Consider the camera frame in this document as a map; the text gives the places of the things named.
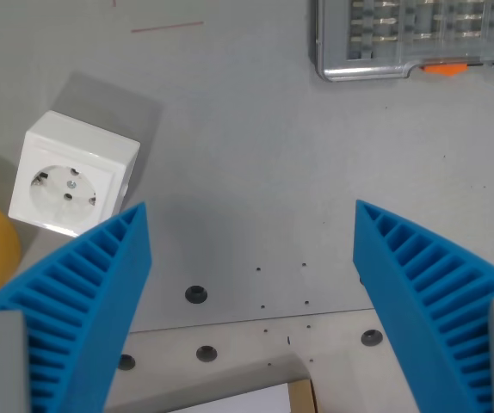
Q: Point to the grey transparent bit set case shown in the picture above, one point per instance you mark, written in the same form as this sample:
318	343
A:
419	38

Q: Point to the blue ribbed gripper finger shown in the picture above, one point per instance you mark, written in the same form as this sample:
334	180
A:
96	301
415	292

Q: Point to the white paper sheet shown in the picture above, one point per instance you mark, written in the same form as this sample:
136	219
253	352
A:
212	398

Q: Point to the brown cardboard piece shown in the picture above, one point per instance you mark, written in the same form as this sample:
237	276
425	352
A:
304	396

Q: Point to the white wall socket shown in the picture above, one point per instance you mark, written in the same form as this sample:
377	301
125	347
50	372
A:
72	174

